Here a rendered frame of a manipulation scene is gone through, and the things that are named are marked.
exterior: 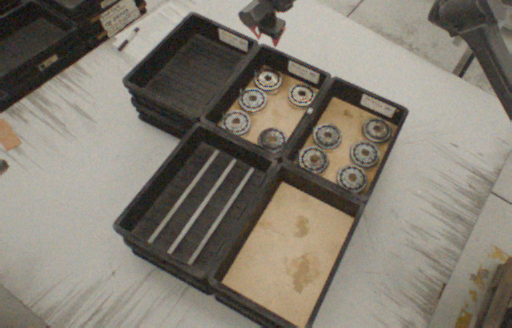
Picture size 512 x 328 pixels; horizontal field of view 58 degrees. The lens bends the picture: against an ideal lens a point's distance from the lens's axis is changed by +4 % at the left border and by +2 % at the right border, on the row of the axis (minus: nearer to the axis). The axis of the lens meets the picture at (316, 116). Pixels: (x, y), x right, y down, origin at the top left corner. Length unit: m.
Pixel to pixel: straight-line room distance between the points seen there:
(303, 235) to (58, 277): 0.73
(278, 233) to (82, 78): 1.02
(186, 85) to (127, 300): 0.72
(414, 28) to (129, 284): 2.41
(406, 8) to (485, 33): 2.43
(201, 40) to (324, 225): 0.88
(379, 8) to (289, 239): 2.22
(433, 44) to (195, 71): 1.88
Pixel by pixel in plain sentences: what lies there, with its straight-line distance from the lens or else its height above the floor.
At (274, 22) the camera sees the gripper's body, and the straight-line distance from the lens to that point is 1.42.
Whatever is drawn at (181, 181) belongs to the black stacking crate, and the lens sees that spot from 1.50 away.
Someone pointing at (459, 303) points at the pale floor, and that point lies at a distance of 2.38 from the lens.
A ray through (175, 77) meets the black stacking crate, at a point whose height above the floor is 0.83.
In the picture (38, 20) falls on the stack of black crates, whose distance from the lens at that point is 2.74.
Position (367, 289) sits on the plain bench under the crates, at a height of 0.70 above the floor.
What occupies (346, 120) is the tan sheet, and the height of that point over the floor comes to 0.83.
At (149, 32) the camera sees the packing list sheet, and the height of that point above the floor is 0.70.
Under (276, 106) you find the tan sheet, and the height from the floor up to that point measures 0.83.
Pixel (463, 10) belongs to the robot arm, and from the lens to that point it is 0.95.
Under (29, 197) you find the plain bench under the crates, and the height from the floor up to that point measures 0.70.
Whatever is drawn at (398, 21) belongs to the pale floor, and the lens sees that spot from 3.25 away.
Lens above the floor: 2.16
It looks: 56 degrees down
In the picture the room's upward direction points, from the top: 10 degrees clockwise
